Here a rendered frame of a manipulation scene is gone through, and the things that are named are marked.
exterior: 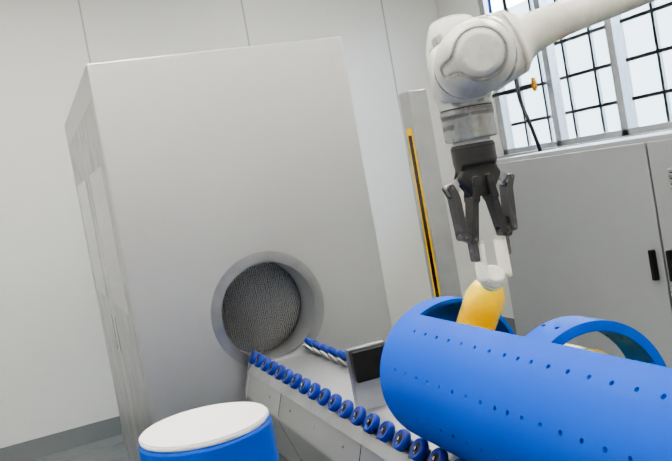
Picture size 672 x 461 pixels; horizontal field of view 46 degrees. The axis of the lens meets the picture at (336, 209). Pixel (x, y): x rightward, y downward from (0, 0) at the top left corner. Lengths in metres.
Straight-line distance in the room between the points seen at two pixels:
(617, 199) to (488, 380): 2.26
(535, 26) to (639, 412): 0.56
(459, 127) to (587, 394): 0.50
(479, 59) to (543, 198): 2.67
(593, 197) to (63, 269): 3.55
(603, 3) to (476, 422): 0.67
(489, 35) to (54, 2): 4.90
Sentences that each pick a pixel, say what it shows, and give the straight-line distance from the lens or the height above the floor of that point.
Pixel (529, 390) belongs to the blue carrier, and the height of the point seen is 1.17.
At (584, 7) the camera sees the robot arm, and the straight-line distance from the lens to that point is 1.29.
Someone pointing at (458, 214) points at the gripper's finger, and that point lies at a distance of 1.34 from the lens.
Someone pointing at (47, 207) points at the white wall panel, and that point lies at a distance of 5.66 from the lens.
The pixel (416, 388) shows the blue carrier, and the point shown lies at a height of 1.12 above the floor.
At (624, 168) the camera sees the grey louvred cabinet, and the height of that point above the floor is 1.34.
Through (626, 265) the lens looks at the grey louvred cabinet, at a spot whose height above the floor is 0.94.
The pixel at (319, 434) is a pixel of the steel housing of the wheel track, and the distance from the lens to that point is 2.09.
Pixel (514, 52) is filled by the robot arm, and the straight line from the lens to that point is 1.18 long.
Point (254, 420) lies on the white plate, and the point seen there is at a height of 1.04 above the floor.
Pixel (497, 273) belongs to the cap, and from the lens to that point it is 1.40.
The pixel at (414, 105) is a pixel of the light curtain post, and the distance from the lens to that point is 2.20.
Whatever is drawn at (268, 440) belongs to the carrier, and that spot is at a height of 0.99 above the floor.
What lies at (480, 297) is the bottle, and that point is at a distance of 1.40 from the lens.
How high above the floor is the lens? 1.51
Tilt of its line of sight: 2 degrees down
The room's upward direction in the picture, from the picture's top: 10 degrees counter-clockwise
